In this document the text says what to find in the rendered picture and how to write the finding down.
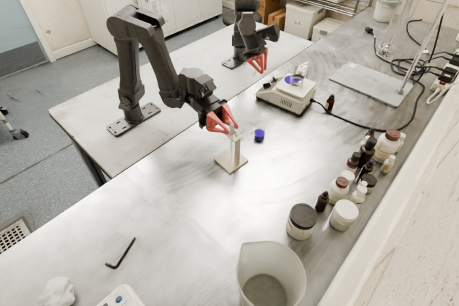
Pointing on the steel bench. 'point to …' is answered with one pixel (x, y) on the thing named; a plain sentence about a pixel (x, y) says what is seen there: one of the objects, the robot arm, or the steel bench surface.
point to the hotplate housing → (287, 102)
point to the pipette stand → (224, 159)
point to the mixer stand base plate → (371, 83)
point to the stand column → (429, 34)
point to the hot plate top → (296, 88)
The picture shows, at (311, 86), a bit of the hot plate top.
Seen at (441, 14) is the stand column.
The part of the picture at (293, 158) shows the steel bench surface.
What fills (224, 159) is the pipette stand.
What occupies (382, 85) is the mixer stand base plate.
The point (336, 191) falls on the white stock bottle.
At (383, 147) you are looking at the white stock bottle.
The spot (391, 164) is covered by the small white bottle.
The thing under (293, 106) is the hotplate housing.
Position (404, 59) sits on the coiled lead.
